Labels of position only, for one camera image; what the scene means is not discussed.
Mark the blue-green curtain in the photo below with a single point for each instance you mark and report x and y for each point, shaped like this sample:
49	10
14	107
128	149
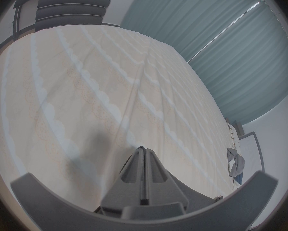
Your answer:
249	68
182	11

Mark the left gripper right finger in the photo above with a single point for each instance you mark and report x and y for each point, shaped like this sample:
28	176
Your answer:
165	191

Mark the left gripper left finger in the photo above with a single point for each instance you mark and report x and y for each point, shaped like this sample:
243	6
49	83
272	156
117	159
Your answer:
124	191

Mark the grey bedside table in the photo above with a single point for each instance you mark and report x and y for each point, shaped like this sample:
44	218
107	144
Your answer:
237	126

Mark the pile of clothes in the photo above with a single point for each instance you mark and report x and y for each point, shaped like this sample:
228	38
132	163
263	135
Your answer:
237	165

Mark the bed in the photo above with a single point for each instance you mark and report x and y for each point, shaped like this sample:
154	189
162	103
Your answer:
86	80

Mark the black T-shirt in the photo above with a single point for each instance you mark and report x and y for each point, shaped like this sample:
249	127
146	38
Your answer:
197	196

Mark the white printed pillow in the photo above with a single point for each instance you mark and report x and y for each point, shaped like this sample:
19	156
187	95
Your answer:
234	136

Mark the black chest of drawers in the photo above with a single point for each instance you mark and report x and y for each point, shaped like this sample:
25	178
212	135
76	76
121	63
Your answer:
71	9

